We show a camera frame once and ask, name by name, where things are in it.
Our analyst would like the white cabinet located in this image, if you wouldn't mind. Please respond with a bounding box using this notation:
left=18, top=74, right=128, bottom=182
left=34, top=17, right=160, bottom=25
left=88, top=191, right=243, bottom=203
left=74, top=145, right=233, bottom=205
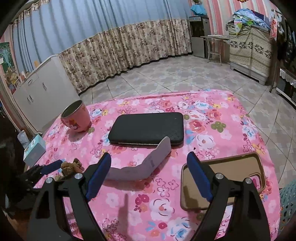
left=13, top=55, right=80, bottom=132

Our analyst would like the light blue tissue box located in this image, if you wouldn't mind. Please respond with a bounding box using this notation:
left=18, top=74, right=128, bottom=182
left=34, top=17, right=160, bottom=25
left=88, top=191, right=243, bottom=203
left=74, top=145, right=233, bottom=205
left=23, top=135, right=46, bottom=167

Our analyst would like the pink mug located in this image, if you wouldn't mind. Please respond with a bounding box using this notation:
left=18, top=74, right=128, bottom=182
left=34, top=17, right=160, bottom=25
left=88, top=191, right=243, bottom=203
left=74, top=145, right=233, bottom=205
left=60, top=100, right=91, bottom=133

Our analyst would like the blue bag on dispenser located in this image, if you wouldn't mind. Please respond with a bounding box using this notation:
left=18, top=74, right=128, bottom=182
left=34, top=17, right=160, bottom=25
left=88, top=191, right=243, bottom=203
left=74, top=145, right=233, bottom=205
left=191, top=4, right=207, bottom=16

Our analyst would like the white paper card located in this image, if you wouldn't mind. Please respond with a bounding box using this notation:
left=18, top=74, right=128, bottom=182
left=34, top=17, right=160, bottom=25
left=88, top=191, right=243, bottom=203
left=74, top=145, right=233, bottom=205
left=106, top=136, right=171, bottom=181

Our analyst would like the pile of folded clothes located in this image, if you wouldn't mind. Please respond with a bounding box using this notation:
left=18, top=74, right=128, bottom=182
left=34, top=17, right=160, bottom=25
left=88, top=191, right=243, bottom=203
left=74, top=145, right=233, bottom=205
left=232, top=9, right=270, bottom=34

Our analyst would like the brown paper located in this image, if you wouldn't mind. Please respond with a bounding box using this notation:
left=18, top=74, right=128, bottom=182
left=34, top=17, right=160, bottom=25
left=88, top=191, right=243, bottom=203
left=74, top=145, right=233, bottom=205
left=55, top=158, right=84, bottom=181

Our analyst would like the patterned covered cabinet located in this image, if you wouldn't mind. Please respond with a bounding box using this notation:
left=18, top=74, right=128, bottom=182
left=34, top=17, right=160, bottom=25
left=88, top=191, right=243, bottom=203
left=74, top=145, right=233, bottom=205
left=226, top=21, right=273, bottom=85

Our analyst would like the water dispenser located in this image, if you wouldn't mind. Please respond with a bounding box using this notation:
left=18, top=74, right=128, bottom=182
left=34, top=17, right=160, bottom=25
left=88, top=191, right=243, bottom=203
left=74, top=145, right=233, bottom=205
left=189, top=16, right=211, bottom=58

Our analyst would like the blue and floral curtain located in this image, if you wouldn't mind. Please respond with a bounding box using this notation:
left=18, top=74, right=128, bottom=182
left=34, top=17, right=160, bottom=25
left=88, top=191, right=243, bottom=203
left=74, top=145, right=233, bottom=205
left=12, top=1, right=192, bottom=93

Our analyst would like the light blue plastic basket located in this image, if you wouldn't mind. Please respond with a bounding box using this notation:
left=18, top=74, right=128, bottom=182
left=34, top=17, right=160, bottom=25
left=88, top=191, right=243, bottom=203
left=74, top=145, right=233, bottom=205
left=279, top=180, right=296, bottom=232

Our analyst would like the black zip case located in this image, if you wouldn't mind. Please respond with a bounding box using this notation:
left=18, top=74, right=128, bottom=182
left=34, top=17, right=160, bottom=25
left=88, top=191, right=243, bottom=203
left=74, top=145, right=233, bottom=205
left=108, top=112, right=184, bottom=146

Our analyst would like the pink floral tablecloth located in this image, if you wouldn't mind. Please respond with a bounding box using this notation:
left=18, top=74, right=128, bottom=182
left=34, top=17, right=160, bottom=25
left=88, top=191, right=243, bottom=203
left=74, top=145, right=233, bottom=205
left=33, top=89, right=282, bottom=241

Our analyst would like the small metal side table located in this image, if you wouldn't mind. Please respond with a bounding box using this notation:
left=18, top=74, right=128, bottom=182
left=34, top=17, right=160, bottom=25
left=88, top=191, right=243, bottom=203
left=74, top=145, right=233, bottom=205
left=202, top=35, right=230, bottom=65

